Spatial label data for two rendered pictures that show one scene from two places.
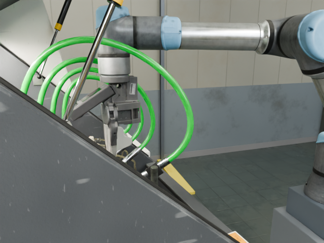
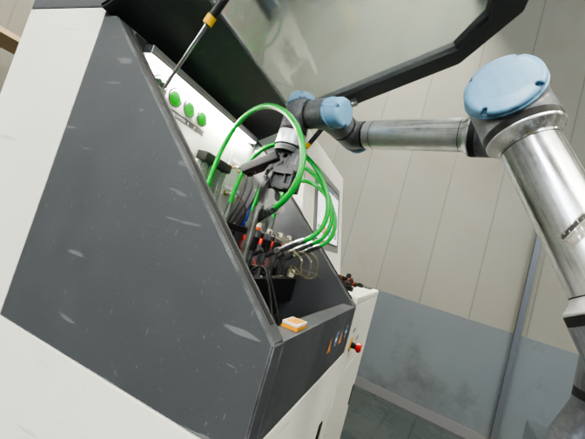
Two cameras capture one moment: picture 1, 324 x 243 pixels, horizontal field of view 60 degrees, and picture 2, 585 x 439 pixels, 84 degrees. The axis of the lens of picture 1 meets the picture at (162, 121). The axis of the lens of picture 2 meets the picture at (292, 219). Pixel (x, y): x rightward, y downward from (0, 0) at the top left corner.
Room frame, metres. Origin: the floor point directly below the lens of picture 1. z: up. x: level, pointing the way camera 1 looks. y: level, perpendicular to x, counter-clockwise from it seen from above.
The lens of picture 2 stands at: (0.14, -0.57, 1.09)
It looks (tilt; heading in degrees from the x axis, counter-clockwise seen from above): 4 degrees up; 48
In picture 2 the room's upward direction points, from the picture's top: 16 degrees clockwise
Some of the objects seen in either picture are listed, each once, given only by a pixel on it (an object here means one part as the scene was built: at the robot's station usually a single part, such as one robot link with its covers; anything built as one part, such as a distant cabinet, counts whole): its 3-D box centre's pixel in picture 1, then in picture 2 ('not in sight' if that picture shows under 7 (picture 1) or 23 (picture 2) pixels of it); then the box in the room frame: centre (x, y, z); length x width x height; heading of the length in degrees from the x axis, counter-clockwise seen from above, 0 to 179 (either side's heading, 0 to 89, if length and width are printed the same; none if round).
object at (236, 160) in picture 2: not in sight; (233, 194); (0.77, 0.47, 1.20); 0.13 x 0.03 x 0.31; 25
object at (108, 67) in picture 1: (114, 67); (290, 142); (0.68, 0.11, 1.36); 0.08 x 0.08 x 0.05
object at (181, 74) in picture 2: not in sight; (214, 106); (0.55, 0.37, 1.43); 0.54 x 0.03 x 0.02; 25
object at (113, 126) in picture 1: (112, 127); (266, 186); (0.65, 0.12, 1.22); 0.05 x 0.02 x 0.09; 25
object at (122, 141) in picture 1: (120, 143); (269, 205); (0.66, 0.10, 1.17); 0.06 x 0.03 x 0.09; 115
